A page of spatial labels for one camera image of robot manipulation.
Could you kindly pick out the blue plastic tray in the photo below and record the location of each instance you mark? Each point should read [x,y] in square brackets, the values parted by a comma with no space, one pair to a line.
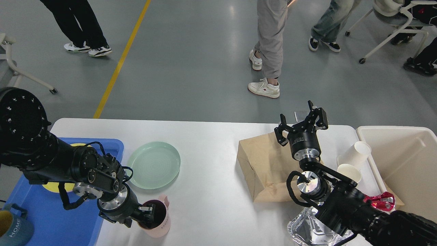
[53,225]

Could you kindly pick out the upright white paper cup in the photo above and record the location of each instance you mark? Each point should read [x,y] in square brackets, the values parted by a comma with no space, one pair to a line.
[350,171]

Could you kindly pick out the pink mug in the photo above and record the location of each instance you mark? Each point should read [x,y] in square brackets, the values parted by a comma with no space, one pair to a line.
[161,216]

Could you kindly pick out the white office chair right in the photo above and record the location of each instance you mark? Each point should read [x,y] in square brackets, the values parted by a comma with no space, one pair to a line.
[398,16]

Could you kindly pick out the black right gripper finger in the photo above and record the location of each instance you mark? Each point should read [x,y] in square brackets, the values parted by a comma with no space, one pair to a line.
[316,119]
[283,126]

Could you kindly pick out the white chair left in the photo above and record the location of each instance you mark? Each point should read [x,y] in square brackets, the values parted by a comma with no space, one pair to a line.
[6,45]

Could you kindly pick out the crushed red soda can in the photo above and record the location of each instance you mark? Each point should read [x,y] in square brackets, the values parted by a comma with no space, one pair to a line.
[384,202]

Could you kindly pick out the blue and yellow mug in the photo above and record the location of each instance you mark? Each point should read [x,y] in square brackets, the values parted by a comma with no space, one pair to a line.
[16,230]

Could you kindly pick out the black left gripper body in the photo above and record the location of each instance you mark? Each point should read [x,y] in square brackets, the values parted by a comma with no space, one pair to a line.
[122,209]

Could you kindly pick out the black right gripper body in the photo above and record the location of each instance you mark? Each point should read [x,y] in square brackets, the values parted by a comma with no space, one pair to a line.
[304,144]

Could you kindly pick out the person in blue jeans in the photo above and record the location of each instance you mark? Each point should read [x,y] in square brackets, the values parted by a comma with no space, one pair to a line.
[329,25]

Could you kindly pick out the person in grey trousers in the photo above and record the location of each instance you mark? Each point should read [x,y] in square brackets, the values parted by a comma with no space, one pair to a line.
[267,55]

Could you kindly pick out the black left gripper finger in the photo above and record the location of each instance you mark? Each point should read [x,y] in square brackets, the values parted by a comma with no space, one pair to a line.
[147,209]
[147,223]

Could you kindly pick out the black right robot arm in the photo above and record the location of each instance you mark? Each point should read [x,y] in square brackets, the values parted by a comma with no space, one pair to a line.
[340,205]

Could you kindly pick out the beige plastic bin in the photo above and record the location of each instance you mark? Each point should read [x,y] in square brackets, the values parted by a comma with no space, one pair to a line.
[404,161]

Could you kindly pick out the person in black trousers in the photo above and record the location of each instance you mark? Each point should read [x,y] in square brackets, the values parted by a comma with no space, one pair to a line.
[78,22]

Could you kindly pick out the yellow plate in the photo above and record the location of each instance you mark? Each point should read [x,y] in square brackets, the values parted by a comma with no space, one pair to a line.
[54,186]

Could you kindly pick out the aluminium foil tray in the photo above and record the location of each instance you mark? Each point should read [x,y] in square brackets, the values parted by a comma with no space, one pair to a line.
[306,230]

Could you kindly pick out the brown paper bag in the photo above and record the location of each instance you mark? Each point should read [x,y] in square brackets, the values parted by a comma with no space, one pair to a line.
[266,166]

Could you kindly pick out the light green plate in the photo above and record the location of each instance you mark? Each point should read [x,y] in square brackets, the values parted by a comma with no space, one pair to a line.
[154,165]

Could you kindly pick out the lying white paper cup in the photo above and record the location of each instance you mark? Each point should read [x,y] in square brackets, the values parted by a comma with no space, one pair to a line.
[355,155]

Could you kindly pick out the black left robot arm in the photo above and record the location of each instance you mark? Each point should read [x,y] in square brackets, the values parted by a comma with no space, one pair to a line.
[82,172]

